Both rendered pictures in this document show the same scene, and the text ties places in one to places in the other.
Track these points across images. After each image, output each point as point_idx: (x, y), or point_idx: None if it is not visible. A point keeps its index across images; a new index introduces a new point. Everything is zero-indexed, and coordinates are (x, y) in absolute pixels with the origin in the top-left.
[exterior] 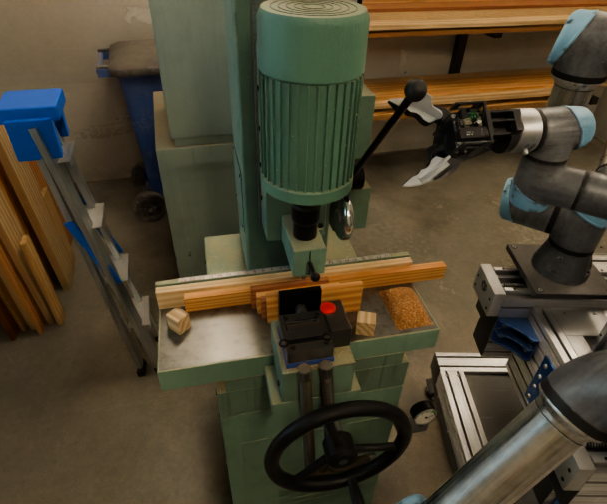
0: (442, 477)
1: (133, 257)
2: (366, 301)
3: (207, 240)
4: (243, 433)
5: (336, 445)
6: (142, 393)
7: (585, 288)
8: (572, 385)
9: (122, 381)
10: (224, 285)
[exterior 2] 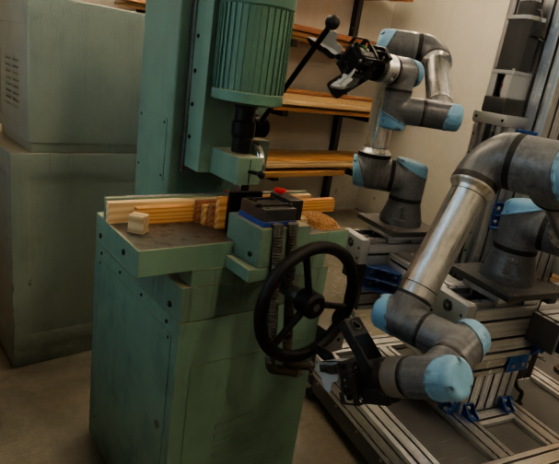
0: (340, 453)
1: None
2: None
3: (101, 214)
4: (194, 351)
5: (310, 291)
6: None
7: (422, 229)
8: (471, 160)
9: None
10: (170, 201)
